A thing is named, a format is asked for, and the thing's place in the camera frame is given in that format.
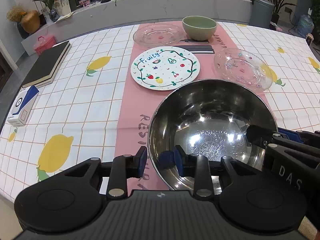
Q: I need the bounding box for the blue steel bowl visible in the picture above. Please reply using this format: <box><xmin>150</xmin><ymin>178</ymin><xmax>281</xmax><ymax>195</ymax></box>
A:
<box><xmin>148</xmin><ymin>79</ymin><xmax>278</xmax><ymax>190</ymax></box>

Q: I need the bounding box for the clear glass plate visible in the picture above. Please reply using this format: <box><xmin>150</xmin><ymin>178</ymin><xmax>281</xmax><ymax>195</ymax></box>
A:
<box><xmin>133</xmin><ymin>23</ymin><xmax>184</xmax><ymax>48</ymax></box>
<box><xmin>214</xmin><ymin>48</ymin><xmax>273</xmax><ymax>93</ymax></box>

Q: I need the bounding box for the white fruity painted plate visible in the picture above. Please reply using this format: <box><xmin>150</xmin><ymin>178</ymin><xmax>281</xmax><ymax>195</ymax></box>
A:
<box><xmin>130</xmin><ymin>46</ymin><xmax>201</xmax><ymax>91</ymax></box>

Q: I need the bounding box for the green ceramic bowl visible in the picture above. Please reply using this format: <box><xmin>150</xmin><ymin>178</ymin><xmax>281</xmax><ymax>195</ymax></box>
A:
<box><xmin>182</xmin><ymin>16</ymin><xmax>217</xmax><ymax>41</ymax></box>

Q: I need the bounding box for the blue water bottle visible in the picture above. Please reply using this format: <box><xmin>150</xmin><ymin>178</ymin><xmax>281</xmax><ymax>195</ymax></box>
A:
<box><xmin>296</xmin><ymin>14</ymin><xmax>314</xmax><ymax>38</ymax></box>

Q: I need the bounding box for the white blue small box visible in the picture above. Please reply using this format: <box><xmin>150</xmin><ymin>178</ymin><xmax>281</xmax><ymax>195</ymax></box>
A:
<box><xmin>7</xmin><ymin>86</ymin><xmax>39</xmax><ymax>127</ymax></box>

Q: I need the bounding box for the black notebook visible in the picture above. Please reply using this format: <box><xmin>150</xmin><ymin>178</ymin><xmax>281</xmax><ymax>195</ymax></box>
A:
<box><xmin>22</xmin><ymin>41</ymin><xmax>71</xmax><ymax>88</ymax></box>

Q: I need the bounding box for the grey trash bin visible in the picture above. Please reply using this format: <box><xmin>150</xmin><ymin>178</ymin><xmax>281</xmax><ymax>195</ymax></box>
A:
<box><xmin>249</xmin><ymin>0</ymin><xmax>274</xmax><ymax>29</ymax></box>

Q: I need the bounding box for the potted floor plant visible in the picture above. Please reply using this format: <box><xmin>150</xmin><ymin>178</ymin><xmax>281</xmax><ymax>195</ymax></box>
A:
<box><xmin>260</xmin><ymin>0</ymin><xmax>299</xmax><ymax>25</ymax></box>

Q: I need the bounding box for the pink plastic basket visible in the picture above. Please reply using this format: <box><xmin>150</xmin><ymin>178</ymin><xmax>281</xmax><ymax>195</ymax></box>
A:
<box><xmin>33</xmin><ymin>35</ymin><xmax>56</xmax><ymax>56</ymax></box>

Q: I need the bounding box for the white tv console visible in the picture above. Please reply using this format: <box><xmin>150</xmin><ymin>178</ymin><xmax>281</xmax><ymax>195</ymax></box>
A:
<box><xmin>21</xmin><ymin>0</ymin><xmax>252</xmax><ymax>55</ymax></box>

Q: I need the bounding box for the golden vase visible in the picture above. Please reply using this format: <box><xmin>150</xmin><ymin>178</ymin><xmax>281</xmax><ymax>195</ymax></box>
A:
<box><xmin>21</xmin><ymin>10</ymin><xmax>40</xmax><ymax>34</ymax></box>

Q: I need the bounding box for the blue vase green plant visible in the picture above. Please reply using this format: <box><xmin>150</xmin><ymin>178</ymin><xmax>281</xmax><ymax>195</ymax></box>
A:
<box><xmin>33</xmin><ymin>0</ymin><xmax>60</xmax><ymax>23</ymax></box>

